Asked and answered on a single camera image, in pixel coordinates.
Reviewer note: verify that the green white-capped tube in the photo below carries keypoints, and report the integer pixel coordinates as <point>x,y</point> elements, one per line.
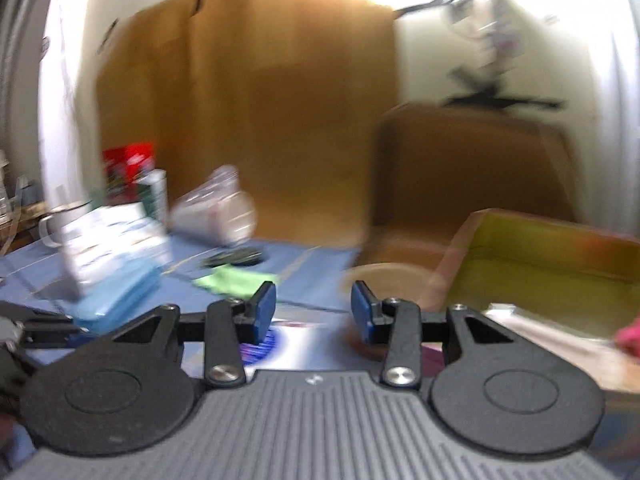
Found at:
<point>152,192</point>

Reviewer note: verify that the black key fob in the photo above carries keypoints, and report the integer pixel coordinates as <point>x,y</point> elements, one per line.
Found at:
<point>242,256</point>

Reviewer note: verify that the white tissue pack bag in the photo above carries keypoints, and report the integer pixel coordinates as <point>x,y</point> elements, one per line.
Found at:
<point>97,244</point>

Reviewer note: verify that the green cloth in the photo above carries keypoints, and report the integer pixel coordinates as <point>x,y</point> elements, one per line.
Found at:
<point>234,282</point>

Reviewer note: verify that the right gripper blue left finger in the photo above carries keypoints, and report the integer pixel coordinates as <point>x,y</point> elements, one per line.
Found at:
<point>262,306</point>

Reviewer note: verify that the blue plastic glasses case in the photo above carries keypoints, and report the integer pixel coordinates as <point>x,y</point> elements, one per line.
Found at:
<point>109,303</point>

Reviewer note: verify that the white cup in plastic bag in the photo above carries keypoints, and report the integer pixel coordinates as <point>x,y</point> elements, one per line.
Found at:
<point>218,212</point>

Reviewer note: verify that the red food carton box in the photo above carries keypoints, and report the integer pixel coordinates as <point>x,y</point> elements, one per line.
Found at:
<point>123,166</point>

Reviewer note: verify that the pink fuzzy cloth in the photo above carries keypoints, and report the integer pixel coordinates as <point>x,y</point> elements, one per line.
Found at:
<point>628,338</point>

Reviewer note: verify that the blue tablecloth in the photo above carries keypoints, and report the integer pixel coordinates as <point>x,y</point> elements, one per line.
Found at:
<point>308,288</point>

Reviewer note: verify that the white enamel mug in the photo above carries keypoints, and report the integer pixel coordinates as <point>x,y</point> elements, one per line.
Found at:
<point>51,224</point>

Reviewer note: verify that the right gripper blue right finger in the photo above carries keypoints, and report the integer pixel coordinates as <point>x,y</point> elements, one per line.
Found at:
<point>363,302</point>

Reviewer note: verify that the pink tin box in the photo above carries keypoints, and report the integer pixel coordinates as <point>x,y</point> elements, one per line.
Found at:
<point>569,287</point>

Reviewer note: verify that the white blue tissue packet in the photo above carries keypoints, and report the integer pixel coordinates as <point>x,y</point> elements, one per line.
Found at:
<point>293,345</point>

